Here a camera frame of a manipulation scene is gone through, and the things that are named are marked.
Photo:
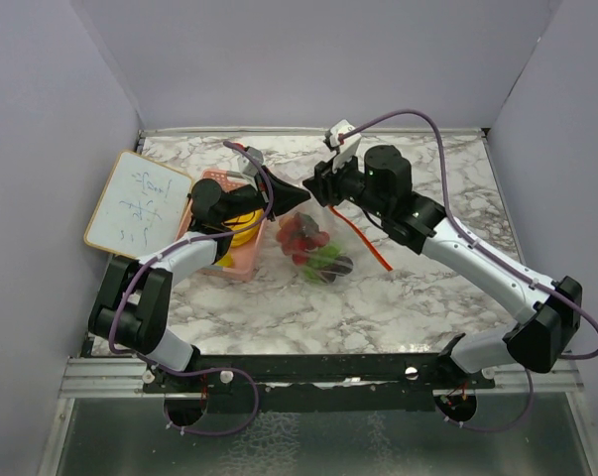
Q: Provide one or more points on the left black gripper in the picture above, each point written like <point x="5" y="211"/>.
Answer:
<point x="285" y="195"/>

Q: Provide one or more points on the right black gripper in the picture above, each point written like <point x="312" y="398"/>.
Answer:
<point x="323" y="182"/>

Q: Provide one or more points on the red fake berry bunch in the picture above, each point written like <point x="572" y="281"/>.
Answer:
<point x="299" y="235"/>

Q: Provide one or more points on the yellow fake banana bunch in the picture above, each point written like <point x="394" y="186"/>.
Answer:
<point x="247" y="228"/>

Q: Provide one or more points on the zip bag with berries grapes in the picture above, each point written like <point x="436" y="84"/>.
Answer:
<point x="348" y="237"/>

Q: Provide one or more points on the pink plastic basket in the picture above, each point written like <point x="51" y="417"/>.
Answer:
<point x="245" y="257"/>

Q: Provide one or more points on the green fake grape bunch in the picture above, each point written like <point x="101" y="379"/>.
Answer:
<point x="317" y="259"/>

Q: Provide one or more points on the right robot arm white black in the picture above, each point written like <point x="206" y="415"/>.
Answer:
<point x="544" y="325"/>

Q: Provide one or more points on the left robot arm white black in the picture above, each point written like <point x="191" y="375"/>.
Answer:
<point x="132" y="306"/>

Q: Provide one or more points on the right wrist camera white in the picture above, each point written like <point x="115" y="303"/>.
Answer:
<point x="342" y="142"/>

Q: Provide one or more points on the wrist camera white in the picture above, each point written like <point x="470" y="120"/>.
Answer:
<point x="246" y="168"/>
<point x="342" y="142"/>

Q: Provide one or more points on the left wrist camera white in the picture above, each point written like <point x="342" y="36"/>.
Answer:
<point x="246" y="168"/>

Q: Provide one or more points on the small whiteboard wooden frame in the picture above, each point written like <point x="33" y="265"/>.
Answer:
<point x="140" y="207"/>

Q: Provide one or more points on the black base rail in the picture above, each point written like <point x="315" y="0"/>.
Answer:
<point x="320" y="383"/>

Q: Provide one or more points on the aluminium frame rail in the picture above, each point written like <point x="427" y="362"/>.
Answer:
<point x="102" y="378"/>

